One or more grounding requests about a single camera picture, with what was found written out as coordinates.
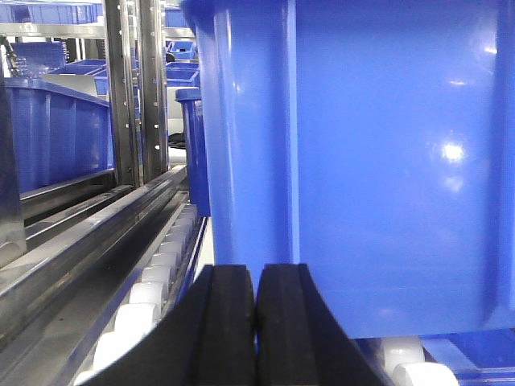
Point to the white roller track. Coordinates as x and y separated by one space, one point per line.
143 303
403 361

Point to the steel rack side rail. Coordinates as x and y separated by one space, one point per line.
31 282

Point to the large blue plastic bin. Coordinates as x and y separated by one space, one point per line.
372 141

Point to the blue bin behind main bin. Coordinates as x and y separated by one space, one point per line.
193 128

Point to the blue bin on left lane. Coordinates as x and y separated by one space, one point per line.
59 133

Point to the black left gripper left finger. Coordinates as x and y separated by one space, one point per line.
207 339

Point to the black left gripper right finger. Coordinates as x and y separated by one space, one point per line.
299 342

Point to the white roller track left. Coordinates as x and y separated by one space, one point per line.
143 303

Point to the steel rack upright posts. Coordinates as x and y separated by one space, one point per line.
135 55

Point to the white roller track right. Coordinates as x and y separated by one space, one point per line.
403 361

